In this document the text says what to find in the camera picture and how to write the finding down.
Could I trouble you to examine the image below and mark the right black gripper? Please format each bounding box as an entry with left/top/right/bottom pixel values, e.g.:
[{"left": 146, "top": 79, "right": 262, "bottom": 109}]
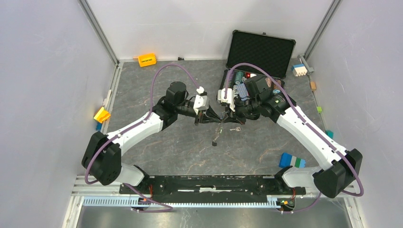
[{"left": 222, "top": 96, "right": 260, "bottom": 125}]

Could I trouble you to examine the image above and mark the small silver key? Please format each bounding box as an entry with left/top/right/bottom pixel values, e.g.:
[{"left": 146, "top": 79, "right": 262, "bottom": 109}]
[{"left": 230, "top": 127, "right": 241, "bottom": 132}]

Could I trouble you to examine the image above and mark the metal keyring with tags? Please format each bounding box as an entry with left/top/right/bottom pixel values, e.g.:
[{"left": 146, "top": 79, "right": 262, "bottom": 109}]
[{"left": 212, "top": 119, "right": 224, "bottom": 146}]

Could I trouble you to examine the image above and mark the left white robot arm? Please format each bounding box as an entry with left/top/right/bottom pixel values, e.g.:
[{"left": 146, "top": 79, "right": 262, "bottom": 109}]
[{"left": 82, "top": 81, "right": 221, "bottom": 194}]

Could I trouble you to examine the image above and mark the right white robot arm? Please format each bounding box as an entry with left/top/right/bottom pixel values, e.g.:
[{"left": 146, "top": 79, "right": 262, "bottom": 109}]
[{"left": 268, "top": 77, "right": 364, "bottom": 198}]

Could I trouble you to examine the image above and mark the blue playing card deck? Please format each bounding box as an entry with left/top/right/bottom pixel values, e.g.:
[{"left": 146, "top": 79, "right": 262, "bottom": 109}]
[{"left": 237, "top": 84, "right": 249, "bottom": 101}]

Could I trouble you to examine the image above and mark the blue green white block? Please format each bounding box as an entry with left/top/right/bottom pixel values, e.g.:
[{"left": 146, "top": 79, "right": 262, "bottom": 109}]
[{"left": 278, "top": 153, "right": 306, "bottom": 168}]

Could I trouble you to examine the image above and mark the black poker chip case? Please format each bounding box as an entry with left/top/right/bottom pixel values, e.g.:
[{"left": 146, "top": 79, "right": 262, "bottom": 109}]
[{"left": 217, "top": 30, "right": 296, "bottom": 102}]

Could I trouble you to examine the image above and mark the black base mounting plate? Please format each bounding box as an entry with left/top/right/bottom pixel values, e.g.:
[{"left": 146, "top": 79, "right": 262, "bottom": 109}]
[{"left": 135, "top": 175, "right": 306, "bottom": 203}]

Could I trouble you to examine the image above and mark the white blue toy block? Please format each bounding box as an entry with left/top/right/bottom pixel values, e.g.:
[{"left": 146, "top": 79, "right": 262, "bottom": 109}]
[{"left": 291, "top": 64, "right": 308, "bottom": 76}]

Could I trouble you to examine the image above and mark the tan wooden cube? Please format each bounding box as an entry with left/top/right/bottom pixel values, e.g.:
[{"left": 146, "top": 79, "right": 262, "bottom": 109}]
[{"left": 310, "top": 81, "right": 317, "bottom": 92}]

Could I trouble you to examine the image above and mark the teal cube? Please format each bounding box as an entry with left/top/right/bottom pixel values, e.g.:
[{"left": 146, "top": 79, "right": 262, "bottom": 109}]
[{"left": 325, "top": 130, "right": 334, "bottom": 139}]

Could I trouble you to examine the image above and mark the yellow orange toy block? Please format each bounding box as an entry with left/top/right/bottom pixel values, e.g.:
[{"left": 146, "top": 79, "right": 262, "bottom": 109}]
[{"left": 93, "top": 106, "right": 111, "bottom": 124}]

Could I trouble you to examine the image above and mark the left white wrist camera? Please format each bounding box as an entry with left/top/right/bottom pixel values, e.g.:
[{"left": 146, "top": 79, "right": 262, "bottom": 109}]
[{"left": 193, "top": 86, "right": 210, "bottom": 114}]

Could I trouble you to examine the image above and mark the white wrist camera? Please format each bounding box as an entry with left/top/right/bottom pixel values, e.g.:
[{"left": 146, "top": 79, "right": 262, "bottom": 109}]
[
  {"left": 217, "top": 88, "right": 235, "bottom": 112},
  {"left": 193, "top": 86, "right": 210, "bottom": 114}
]

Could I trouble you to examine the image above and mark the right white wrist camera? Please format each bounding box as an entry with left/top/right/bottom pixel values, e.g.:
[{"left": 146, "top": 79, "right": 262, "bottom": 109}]
[{"left": 217, "top": 88, "right": 235, "bottom": 112}]

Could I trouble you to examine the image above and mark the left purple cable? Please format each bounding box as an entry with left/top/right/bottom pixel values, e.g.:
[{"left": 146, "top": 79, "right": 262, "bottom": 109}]
[{"left": 84, "top": 64, "right": 202, "bottom": 214}]

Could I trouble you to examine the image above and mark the purple cable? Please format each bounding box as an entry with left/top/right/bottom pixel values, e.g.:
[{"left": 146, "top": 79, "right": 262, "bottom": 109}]
[
  {"left": 84, "top": 64, "right": 202, "bottom": 214},
  {"left": 224, "top": 63, "right": 365, "bottom": 214}
]

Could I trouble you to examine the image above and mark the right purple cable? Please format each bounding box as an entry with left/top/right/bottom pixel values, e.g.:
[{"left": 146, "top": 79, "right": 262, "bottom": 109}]
[{"left": 224, "top": 63, "right": 365, "bottom": 214}]

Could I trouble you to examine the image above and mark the white cable duct rail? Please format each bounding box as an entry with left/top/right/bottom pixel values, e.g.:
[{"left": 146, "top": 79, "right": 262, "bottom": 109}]
[{"left": 82, "top": 196, "right": 280, "bottom": 209}]

